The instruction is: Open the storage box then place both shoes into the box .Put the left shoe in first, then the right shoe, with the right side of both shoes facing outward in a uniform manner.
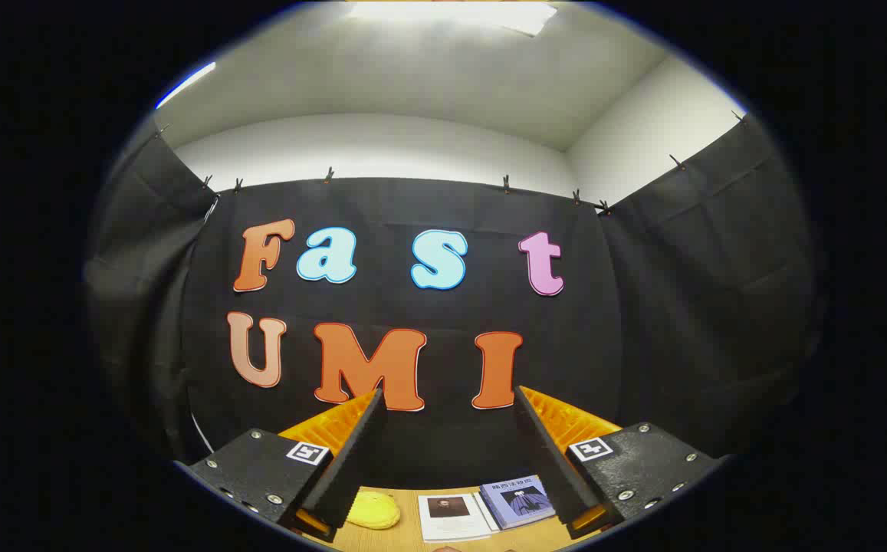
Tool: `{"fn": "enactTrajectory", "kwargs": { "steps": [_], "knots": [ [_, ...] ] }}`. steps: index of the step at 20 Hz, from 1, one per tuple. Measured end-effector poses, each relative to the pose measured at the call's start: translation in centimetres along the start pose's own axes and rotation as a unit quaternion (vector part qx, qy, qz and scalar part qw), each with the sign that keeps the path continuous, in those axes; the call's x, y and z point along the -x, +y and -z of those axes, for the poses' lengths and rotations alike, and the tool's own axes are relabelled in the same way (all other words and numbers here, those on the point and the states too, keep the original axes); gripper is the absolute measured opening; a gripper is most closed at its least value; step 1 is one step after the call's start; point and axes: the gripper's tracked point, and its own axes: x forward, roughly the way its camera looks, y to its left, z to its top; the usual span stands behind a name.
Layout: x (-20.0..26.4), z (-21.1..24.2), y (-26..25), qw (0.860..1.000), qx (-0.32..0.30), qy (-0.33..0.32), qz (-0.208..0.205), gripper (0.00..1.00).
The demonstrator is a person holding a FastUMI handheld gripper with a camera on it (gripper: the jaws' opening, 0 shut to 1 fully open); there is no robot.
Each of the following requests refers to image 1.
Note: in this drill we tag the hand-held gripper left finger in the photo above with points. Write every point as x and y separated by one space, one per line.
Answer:
359 452

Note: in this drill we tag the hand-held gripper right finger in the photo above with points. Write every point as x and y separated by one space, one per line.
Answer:
546 452

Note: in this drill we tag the blue book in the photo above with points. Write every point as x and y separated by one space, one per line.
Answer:
516 502

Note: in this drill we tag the yellow plush toy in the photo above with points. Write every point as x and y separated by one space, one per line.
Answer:
374 510

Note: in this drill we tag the white book with portrait cover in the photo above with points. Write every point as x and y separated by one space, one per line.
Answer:
451 517

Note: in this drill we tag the ceiling light strip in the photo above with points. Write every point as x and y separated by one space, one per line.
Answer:
186 84

